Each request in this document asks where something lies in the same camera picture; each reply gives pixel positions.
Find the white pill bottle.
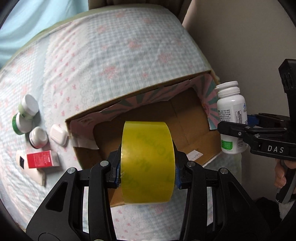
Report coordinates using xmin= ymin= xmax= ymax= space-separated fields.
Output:
xmin=215 ymin=81 xmax=247 ymax=155

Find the white earbuds case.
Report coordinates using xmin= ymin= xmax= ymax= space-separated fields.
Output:
xmin=49 ymin=124 xmax=68 ymax=146

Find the white black cream jar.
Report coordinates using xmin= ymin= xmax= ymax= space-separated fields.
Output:
xmin=29 ymin=126 xmax=48 ymax=149

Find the yellow tape roll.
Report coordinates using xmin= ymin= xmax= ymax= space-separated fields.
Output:
xmin=120 ymin=121 xmax=175 ymax=204

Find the person's hand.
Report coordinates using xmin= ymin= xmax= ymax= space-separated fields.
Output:
xmin=274 ymin=159 xmax=295 ymax=188

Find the cardboard box pink lining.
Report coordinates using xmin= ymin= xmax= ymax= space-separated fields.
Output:
xmin=65 ymin=69 xmax=223 ymax=207

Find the red carton box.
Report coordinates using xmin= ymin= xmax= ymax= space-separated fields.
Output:
xmin=27 ymin=150 xmax=60 ymax=169

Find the flat white box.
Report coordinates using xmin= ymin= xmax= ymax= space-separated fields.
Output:
xmin=16 ymin=150 xmax=46 ymax=186

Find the pale green white jar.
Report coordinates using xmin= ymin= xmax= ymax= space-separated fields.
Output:
xmin=18 ymin=94 xmax=39 ymax=120

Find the floral bed sheet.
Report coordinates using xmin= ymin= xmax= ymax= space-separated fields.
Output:
xmin=0 ymin=4 xmax=242 ymax=241

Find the light blue hanging cloth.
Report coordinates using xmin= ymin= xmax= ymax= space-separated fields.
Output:
xmin=1 ymin=1 xmax=88 ymax=67

